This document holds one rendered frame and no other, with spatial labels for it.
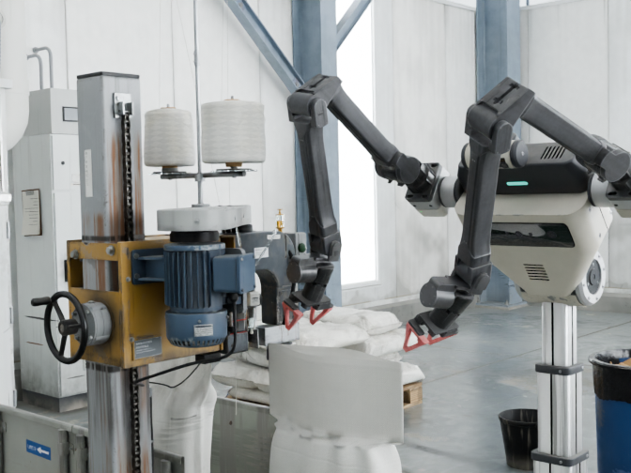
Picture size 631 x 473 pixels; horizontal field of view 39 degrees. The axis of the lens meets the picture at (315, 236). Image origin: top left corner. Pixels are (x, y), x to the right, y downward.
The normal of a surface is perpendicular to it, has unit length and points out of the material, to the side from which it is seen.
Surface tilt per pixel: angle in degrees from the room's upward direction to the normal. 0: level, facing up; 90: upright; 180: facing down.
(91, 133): 90
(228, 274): 90
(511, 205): 40
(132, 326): 90
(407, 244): 90
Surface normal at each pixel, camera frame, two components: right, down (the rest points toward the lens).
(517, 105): 0.46, 0.49
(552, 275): -0.50, 0.68
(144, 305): 0.74, 0.02
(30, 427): -0.67, 0.05
